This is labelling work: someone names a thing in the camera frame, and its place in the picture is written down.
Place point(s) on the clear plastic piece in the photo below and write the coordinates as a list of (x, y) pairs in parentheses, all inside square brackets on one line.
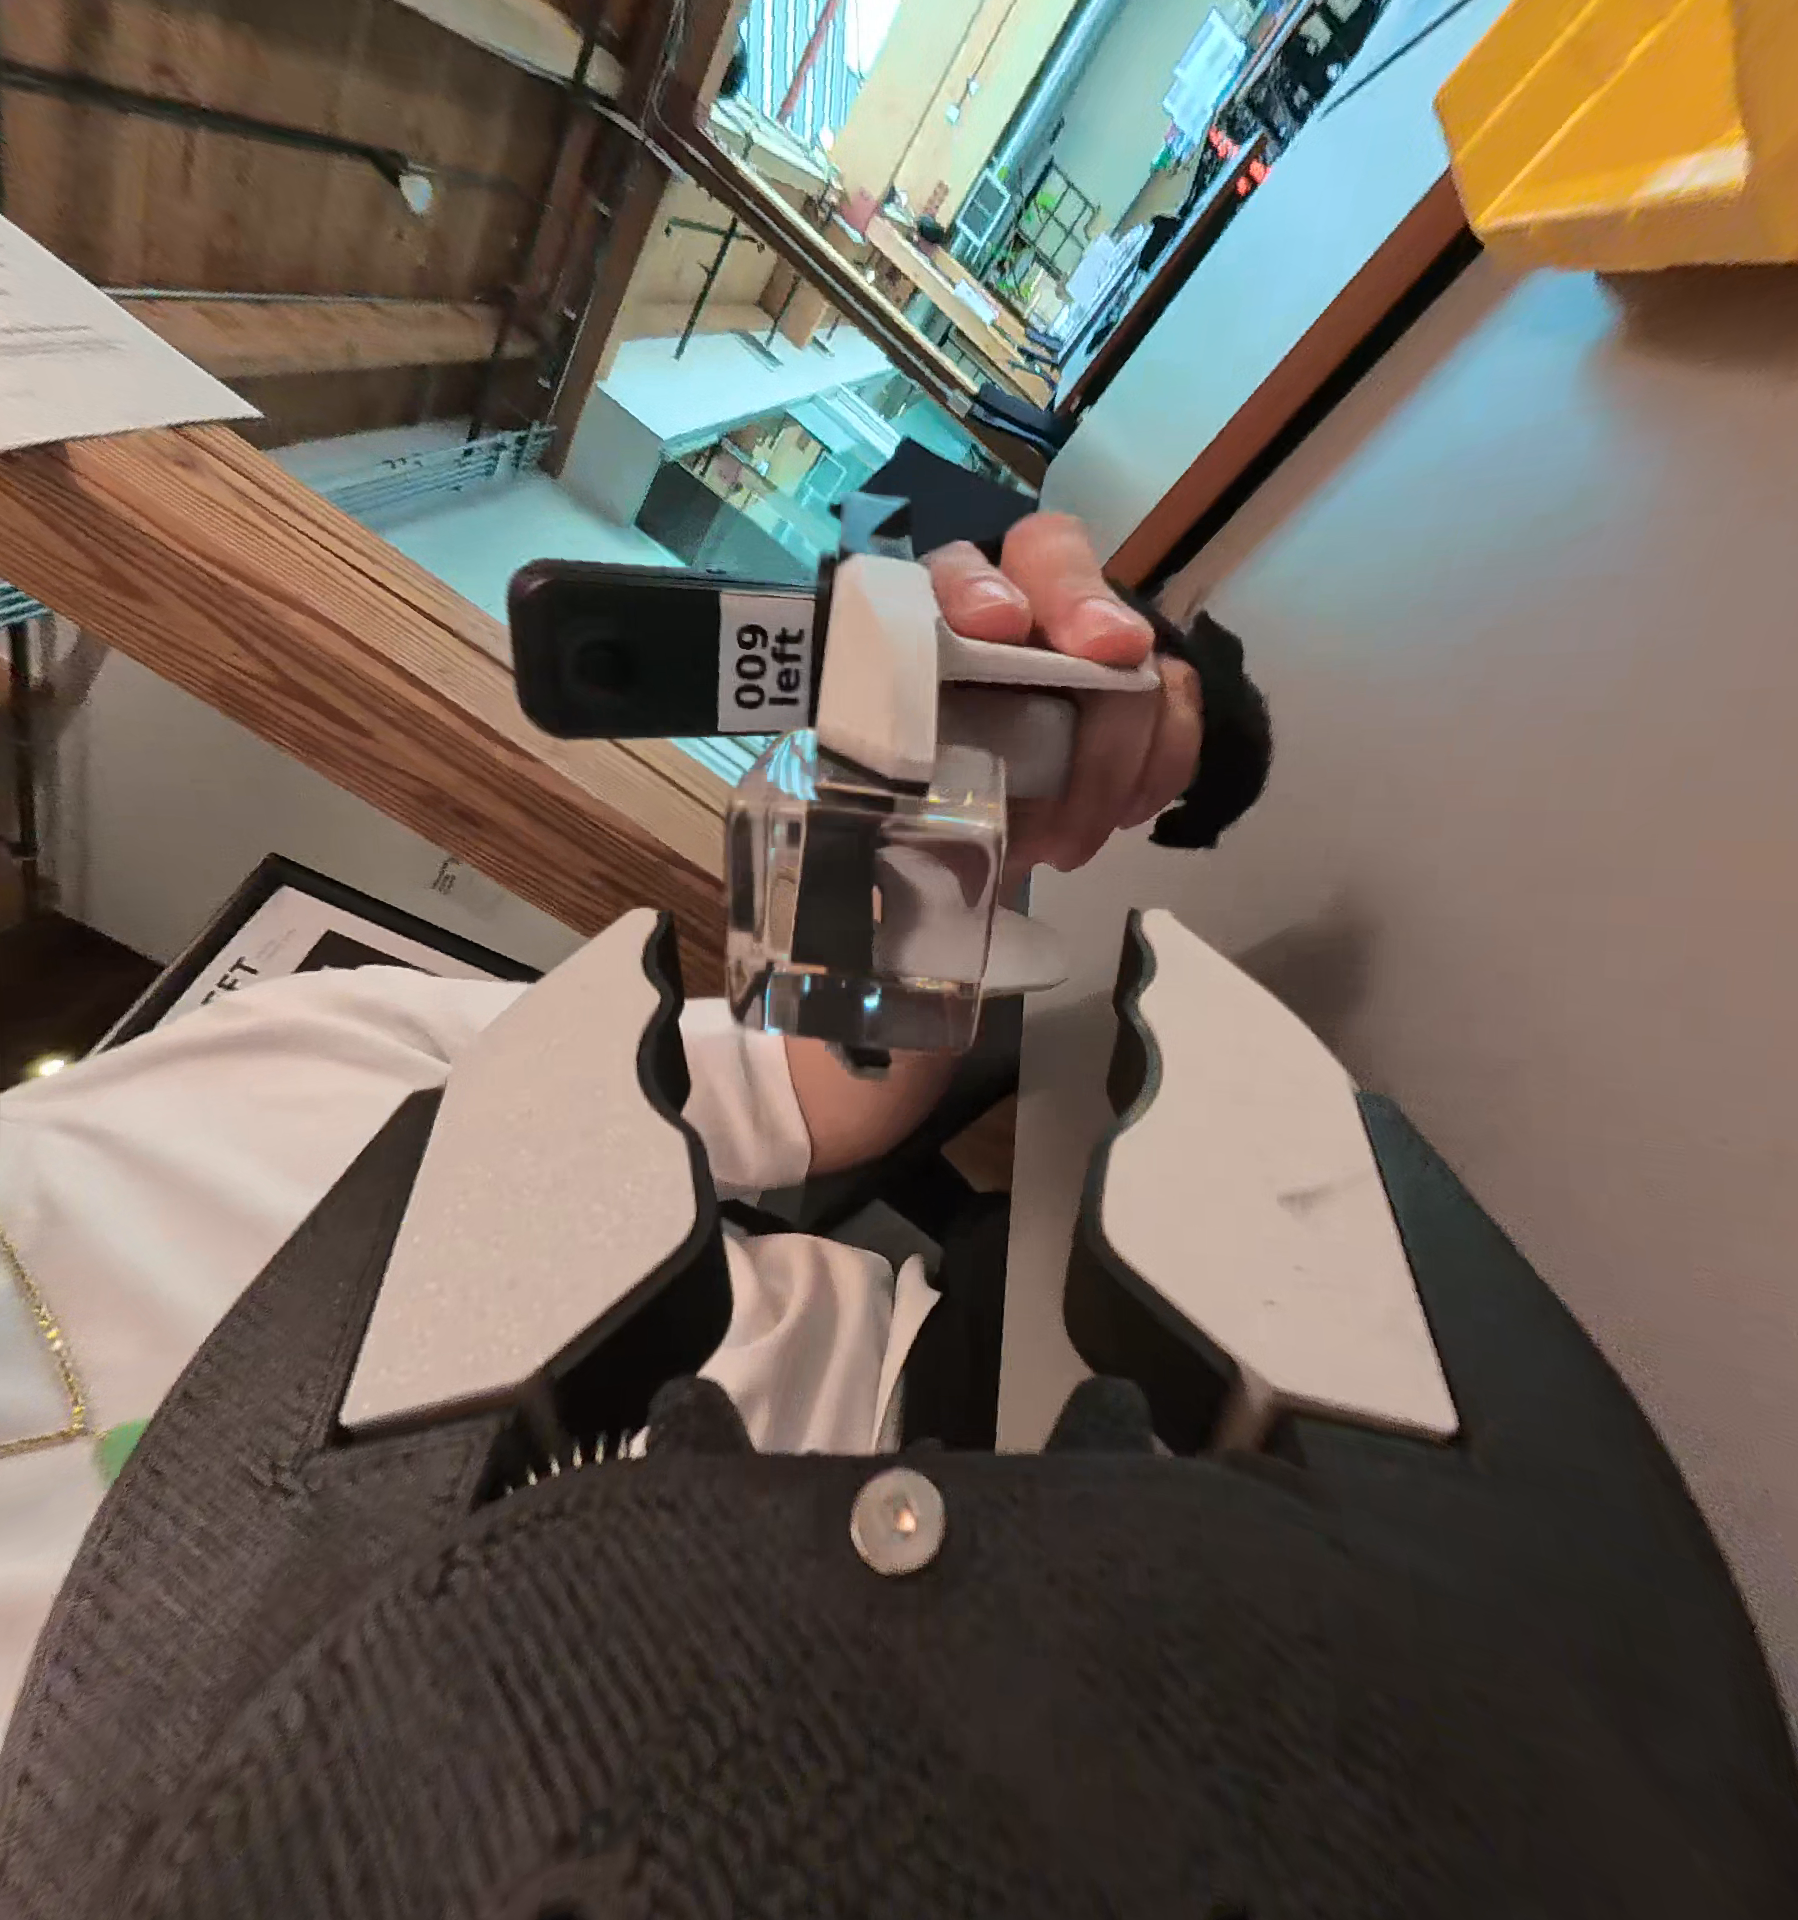
[(856, 884)]

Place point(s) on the person's white shirt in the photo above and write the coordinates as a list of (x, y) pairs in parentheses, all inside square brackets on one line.
[(237, 1202)]

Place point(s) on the framed marker sign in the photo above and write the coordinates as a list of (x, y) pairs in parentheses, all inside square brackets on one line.
[(285, 946)]

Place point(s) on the yellow plastic bin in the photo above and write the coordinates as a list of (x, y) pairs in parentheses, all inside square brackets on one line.
[(1680, 135)]

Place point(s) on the white paper notice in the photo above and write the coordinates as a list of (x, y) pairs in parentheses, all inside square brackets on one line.
[(44, 332)]

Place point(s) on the wooden beam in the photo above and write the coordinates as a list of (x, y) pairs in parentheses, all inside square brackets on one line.
[(331, 632)]

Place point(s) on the wood-edged work table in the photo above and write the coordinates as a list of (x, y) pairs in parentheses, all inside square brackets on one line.
[(1288, 269)]

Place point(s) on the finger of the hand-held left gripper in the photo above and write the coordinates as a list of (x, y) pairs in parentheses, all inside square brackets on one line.
[(1024, 952), (918, 645)]

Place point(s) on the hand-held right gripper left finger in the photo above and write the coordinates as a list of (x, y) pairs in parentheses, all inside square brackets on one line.
[(525, 1202)]

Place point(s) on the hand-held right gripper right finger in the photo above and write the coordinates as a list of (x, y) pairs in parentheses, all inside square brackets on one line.
[(1275, 1216)]

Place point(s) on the round ceiling lamp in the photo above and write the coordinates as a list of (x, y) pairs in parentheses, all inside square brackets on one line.
[(415, 188)]

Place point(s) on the person's left hand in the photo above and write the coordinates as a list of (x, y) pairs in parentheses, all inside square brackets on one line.
[(1092, 692)]

